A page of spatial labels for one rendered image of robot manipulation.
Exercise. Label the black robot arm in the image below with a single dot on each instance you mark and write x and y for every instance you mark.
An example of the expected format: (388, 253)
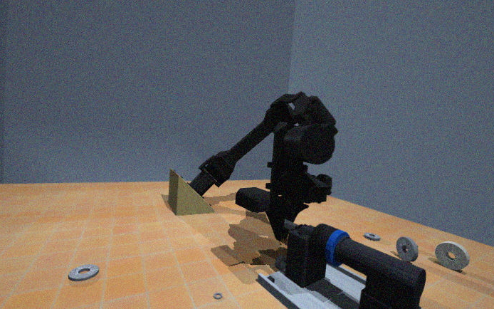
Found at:
(312, 141)

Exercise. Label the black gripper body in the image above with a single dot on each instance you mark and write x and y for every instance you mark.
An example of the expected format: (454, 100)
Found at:
(258, 200)

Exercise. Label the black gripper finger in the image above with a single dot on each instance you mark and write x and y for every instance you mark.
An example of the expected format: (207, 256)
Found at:
(277, 220)
(291, 216)

